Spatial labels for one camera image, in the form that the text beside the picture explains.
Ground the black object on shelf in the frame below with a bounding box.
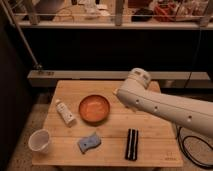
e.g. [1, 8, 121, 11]
[131, 8, 154, 22]

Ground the orange ceramic bowl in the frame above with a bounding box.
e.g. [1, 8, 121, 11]
[78, 95, 110, 125]

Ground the black and white striped block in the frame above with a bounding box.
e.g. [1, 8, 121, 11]
[125, 129, 139, 161]

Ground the metal tripod pole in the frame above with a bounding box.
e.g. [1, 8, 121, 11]
[2, 0, 43, 74]

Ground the white tube with cap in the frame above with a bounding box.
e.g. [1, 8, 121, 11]
[55, 99, 75, 127]

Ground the red object on shelf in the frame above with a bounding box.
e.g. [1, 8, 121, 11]
[154, 3, 176, 22]

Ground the white plastic cup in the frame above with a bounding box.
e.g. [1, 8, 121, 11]
[28, 129, 51, 154]

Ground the black cable on floor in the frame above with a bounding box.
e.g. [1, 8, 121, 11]
[175, 125, 213, 169]

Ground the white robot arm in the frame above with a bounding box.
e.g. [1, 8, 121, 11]
[116, 68, 213, 138]

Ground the blue sponge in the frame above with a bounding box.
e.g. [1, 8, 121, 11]
[78, 133, 101, 154]

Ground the white shelf ledge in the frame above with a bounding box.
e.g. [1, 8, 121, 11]
[15, 13, 213, 30]

